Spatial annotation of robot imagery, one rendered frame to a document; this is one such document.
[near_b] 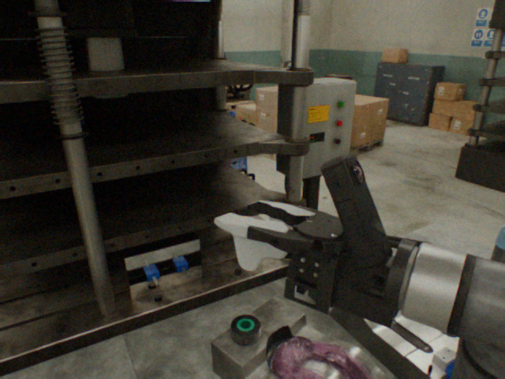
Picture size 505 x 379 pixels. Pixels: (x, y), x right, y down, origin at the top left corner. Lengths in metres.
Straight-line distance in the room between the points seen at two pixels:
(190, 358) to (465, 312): 0.92
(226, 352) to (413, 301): 0.72
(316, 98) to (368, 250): 1.23
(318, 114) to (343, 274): 1.23
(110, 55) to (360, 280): 1.20
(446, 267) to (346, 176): 0.12
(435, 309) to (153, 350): 0.96
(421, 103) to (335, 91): 6.30
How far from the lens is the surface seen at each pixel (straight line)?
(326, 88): 1.59
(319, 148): 1.63
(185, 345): 1.21
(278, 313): 1.13
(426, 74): 7.82
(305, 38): 1.34
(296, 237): 0.38
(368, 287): 0.40
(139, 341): 1.25
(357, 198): 0.36
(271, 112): 5.31
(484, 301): 0.36
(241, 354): 1.02
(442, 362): 1.10
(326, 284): 0.39
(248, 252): 0.42
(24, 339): 1.42
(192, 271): 1.45
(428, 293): 0.36
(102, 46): 1.42
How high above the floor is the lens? 1.65
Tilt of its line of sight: 24 degrees down
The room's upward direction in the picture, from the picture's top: straight up
